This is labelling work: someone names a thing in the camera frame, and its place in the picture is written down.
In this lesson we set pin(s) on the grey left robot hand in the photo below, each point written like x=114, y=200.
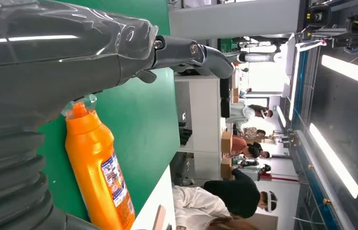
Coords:
x=55, y=54

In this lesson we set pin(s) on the orange detergent bottle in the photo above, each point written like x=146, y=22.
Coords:
x=93, y=158

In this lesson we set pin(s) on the green table mat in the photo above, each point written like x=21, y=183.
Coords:
x=140, y=127

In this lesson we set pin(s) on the black stacked items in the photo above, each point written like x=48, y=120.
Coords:
x=185, y=133

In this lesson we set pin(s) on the white cabinet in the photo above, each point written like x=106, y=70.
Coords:
x=204, y=111

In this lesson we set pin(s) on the black monitor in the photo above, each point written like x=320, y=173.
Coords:
x=225, y=98

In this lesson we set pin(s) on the white desk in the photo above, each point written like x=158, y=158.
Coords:
x=156, y=203

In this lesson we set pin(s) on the brown cardboard box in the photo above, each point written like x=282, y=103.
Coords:
x=225, y=168
x=226, y=142

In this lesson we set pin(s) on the person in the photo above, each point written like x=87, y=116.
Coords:
x=239, y=144
x=239, y=112
x=194, y=206
x=251, y=131
x=236, y=193

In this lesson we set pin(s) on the long ceiling light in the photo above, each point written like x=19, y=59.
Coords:
x=353, y=72
x=281, y=116
x=334, y=160

